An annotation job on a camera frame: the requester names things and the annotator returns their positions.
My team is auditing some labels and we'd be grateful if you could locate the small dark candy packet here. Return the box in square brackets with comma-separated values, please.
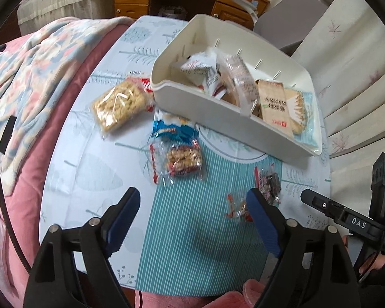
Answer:
[254, 164, 282, 207]

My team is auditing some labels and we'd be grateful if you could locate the small red candy wrapper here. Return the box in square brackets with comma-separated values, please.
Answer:
[225, 192, 253, 223]

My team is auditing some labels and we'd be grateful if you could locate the beige printed snack packet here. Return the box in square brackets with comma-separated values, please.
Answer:
[256, 79, 293, 138]

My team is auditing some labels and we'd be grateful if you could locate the mixed nuts clear packet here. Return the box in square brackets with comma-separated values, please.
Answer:
[148, 138, 204, 186]

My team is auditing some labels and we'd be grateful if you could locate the clear bag of crackers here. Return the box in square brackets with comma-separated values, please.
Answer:
[91, 78, 154, 135]

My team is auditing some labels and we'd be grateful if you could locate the blue white snack packet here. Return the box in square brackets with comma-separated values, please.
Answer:
[151, 108, 199, 145]

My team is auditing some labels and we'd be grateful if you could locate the large clear printed snack bag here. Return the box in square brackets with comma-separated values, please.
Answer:
[218, 53, 259, 117]

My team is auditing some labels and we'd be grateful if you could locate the red Lipo cookies packet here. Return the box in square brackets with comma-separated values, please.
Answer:
[126, 76, 153, 100]

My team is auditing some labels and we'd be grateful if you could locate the white grey snack packet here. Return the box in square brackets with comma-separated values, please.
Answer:
[171, 48, 222, 96]

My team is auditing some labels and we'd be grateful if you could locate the yellow cake clear package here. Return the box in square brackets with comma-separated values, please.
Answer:
[284, 88, 317, 147]

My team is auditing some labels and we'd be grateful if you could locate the person's right hand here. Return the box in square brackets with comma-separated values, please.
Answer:
[342, 234, 385, 283]

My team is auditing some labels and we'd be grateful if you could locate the tree-patterned tablecloth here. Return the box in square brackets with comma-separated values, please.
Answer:
[39, 16, 330, 290]

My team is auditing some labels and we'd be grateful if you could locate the teal striped placemat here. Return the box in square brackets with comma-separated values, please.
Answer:
[136, 145, 282, 297]

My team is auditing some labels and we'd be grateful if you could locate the black remote on blanket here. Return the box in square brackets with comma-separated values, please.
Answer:
[0, 115, 16, 154]

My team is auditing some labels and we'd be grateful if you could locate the white plastic storage bin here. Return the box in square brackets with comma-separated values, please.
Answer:
[151, 15, 322, 162]

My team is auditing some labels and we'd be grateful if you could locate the floral pastel blanket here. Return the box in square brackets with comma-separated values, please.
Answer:
[0, 17, 133, 196]

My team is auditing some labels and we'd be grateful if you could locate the grey office chair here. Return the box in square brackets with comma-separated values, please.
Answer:
[232, 0, 334, 56]

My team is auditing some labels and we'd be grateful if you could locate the lace-covered piano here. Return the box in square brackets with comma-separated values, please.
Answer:
[17, 0, 114, 35]

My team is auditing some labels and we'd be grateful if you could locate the black cable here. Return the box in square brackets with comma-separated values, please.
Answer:
[0, 134, 33, 275]

